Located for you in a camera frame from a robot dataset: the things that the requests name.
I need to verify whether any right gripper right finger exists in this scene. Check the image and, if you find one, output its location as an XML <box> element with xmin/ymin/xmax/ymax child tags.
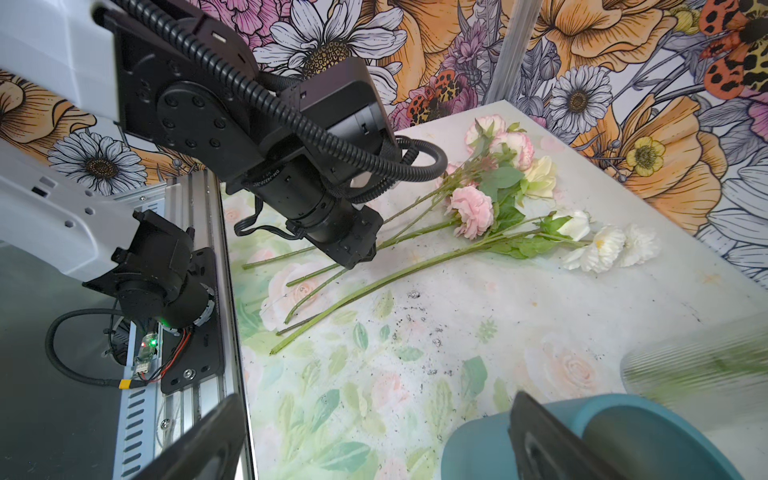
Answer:
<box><xmin>508</xmin><ymin>391</ymin><xmax>624</xmax><ymax>480</ymax></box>

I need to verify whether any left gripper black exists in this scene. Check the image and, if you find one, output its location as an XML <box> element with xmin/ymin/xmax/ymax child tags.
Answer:
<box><xmin>113</xmin><ymin>1</ymin><xmax>399</xmax><ymax>269</ymax></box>

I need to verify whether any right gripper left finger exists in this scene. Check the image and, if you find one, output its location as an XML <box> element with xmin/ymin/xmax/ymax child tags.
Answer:
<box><xmin>135</xmin><ymin>394</ymin><xmax>246</xmax><ymax>480</ymax></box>

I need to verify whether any teal ceramic vase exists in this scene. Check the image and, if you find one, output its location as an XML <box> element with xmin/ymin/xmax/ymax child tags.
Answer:
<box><xmin>441</xmin><ymin>394</ymin><xmax>741</xmax><ymax>479</ymax></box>

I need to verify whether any clear ribbed glass vase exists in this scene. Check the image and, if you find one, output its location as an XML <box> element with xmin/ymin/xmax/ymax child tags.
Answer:
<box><xmin>620</xmin><ymin>312</ymin><xmax>767</xmax><ymax>431</ymax></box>

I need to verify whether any small pink carnation stem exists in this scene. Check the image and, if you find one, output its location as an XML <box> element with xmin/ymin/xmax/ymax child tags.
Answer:
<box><xmin>284</xmin><ymin>184</ymin><xmax>495</xmax><ymax>325</ymax></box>

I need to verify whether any cream rose stem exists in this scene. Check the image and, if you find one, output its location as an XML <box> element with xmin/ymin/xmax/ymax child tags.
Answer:
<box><xmin>415</xmin><ymin>157</ymin><xmax>591</xmax><ymax>259</ymax></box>

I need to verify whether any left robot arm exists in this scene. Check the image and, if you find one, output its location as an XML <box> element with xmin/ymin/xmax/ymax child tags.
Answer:
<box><xmin>1</xmin><ymin>1</ymin><xmax>402</xmax><ymax>332</ymax></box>

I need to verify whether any white daisy flower stem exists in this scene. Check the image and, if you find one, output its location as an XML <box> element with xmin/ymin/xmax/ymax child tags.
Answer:
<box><xmin>269</xmin><ymin>223</ymin><xmax>661</xmax><ymax>356</ymax></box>

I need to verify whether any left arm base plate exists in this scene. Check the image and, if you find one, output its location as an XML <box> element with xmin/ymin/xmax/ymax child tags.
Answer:
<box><xmin>160</xmin><ymin>247</ymin><xmax>225</xmax><ymax>395</ymax></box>

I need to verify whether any aluminium front rail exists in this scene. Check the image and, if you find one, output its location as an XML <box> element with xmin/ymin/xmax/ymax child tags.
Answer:
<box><xmin>110</xmin><ymin>170</ymin><xmax>256</xmax><ymax>480</ymax></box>

